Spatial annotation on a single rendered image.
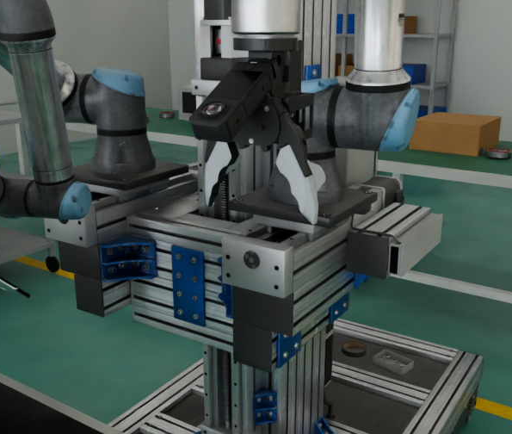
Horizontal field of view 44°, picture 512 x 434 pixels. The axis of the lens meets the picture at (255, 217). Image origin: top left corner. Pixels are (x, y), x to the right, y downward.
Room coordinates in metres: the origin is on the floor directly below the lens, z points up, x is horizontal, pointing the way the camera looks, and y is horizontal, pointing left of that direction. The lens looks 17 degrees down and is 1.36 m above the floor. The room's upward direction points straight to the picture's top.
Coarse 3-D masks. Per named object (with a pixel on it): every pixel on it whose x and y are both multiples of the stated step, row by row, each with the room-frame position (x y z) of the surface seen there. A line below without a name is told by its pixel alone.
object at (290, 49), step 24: (240, 48) 0.70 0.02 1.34; (264, 48) 0.68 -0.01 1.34; (288, 48) 0.69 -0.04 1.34; (288, 72) 0.73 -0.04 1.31; (288, 96) 0.70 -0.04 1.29; (312, 96) 0.74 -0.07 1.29; (264, 120) 0.69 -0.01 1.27; (312, 120) 0.74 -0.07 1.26; (240, 144) 0.71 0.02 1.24; (264, 144) 0.69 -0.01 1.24
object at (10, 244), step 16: (0, 112) 3.51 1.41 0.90; (16, 112) 3.51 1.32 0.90; (16, 176) 3.51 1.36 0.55; (0, 240) 3.43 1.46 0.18; (16, 240) 3.43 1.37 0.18; (32, 240) 3.43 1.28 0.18; (48, 240) 3.39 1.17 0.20; (0, 256) 3.17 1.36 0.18; (16, 256) 3.20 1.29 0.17; (48, 256) 3.41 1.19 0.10
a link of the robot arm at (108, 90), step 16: (96, 80) 1.45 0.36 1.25; (112, 80) 1.44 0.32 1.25; (128, 80) 1.45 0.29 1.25; (80, 96) 1.46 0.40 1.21; (96, 96) 1.45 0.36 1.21; (112, 96) 1.44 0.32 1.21; (128, 96) 1.45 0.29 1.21; (144, 96) 1.49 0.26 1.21; (96, 112) 1.45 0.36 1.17; (112, 112) 1.44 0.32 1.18; (128, 112) 1.45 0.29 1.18; (144, 112) 1.49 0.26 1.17; (112, 128) 1.44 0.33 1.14; (128, 128) 1.44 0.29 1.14
